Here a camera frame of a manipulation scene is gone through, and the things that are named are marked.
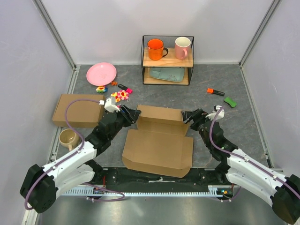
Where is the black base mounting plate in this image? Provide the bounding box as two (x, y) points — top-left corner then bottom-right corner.
(88, 167), (238, 193)

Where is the brown cardboard box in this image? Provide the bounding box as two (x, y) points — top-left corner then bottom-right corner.
(52, 94), (106, 128)
(122, 105), (194, 178)

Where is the green black eraser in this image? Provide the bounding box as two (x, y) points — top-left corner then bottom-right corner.
(224, 97), (237, 108)

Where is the orange black highlighter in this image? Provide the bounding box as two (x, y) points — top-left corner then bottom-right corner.
(207, 88), (225, 96)

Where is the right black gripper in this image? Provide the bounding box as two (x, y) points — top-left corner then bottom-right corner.
(180, 108), (215, 148)

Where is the pink mug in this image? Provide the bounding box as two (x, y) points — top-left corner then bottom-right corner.
(175, 37), (191, 60)

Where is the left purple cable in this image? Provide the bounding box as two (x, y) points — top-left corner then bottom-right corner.
(24, 98), (126, 210)

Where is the light green tray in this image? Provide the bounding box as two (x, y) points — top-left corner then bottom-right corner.
(149, 67), (185, 83)

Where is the closed brown cardboard box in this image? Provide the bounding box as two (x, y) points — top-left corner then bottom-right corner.
(52, 94), (106, 128)

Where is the grey slotted cable duct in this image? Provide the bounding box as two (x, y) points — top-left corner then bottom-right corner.
(63, 185), (242, 197)

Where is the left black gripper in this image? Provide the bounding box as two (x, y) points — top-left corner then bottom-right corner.
(108, 105), (142, 141)

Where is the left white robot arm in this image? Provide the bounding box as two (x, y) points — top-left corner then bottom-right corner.
(20, 105), (141, 213)

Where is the pink flower toy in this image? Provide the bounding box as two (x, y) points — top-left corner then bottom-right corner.
(117, 90), (129, 100)

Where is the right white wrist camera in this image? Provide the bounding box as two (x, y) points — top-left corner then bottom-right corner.
(206, 105), (225, 121)

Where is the orange yellow flower toy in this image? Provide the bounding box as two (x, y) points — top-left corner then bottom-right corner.
(111, 92), (121, 103)

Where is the pink black highlighter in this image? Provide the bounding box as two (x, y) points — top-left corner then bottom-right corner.
(118, 83), (133, 94)

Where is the beige cup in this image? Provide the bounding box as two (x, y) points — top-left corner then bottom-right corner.
(59, 128), (81, 151)

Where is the black wire wooden shelf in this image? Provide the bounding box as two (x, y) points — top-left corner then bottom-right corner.
(141, 35), (195, 85)

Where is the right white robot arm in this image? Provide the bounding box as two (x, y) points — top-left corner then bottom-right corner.
(181, 105), (300, 225)

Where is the small orange flower toy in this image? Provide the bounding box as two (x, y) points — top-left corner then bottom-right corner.
(111, 81), (118, 86)

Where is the pink plate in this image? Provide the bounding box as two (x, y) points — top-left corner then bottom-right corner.
(86, 62), (117, 86)

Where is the orange mug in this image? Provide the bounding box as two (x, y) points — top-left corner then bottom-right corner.
(147, 38), (169, 60)

